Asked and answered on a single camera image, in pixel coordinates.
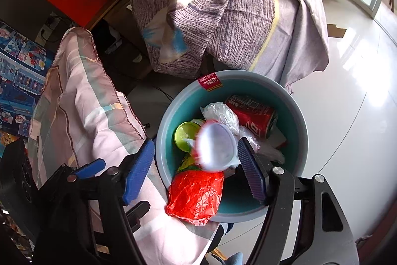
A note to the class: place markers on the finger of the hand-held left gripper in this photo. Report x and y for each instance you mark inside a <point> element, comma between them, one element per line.
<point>139,215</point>
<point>90,168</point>

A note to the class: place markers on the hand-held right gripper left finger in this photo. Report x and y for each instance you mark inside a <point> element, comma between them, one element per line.
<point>138,172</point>

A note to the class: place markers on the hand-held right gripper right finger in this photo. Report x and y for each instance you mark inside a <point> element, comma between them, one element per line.
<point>251,172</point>

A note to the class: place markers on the red soda can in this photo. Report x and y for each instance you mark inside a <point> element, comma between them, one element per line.
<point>254,120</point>

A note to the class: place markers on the yellow-green plastic lid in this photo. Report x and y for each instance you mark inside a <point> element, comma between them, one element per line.
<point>184,134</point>

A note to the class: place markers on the red plastic bag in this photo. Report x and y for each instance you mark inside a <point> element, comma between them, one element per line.
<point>195,193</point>

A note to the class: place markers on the clear plastic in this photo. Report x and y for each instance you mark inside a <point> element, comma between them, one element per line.
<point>221,114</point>

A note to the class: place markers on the teal plastic bin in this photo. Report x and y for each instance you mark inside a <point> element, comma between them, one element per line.
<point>183,106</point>

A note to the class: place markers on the plaid pastel blanket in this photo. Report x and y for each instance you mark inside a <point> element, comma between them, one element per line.
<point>80,103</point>

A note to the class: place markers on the blue toy box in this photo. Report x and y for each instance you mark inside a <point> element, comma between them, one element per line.
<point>18,75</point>

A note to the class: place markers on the white power adapter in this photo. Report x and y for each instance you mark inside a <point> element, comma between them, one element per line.
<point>51,26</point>

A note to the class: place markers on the purple striped blanket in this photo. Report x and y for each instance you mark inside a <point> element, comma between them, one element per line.
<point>232,19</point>

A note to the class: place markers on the cardboard piece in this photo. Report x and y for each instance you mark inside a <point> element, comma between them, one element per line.
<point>336,30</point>

